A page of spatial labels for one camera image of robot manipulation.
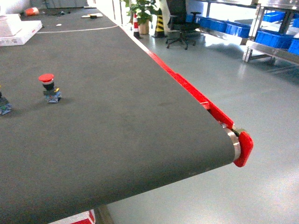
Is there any blue plastic bin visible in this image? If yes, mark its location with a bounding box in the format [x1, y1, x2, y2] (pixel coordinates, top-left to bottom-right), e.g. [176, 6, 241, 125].
[255, 30, 294, 49]
[225, 21, 251, 38]
[199, 17, 228, 33]

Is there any red white traffic cone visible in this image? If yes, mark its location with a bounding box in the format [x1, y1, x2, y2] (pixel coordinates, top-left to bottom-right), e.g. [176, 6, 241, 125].
[133, 13, 142, 40]

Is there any black office chair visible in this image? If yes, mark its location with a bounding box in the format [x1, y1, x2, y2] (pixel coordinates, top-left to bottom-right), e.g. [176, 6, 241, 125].
[166, 0, 201, 50]

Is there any potted green plant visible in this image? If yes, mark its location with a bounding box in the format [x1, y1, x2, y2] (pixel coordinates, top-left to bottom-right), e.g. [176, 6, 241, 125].
[123, 0, 158, 35]

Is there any white flat box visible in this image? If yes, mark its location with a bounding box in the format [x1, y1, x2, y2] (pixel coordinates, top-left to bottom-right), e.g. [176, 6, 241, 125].
[0, 21, 43, 47]

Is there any orange fallen cone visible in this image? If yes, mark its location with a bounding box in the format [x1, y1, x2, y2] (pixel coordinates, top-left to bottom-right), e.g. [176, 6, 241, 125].
[24, 7, 39, 16]

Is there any white small box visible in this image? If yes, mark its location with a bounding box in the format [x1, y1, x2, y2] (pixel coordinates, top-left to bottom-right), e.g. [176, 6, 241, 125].
[0, 14, 22, 37]

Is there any yellow black striped post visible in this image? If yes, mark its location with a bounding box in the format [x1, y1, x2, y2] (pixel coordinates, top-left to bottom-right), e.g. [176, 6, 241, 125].
[152, 9, 167, 38]

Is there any red push button switch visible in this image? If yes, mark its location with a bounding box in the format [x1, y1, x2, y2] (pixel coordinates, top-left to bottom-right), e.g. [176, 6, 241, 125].
[38, 73, 61, 103]

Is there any red conveyor side rail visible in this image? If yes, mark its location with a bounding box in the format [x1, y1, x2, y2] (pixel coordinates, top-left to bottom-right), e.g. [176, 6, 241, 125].
[121, 27, 254, 168]

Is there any yellow push button switch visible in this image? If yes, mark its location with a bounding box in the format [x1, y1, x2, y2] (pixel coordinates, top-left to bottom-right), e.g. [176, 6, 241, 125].
[0, 92, 13, 116]

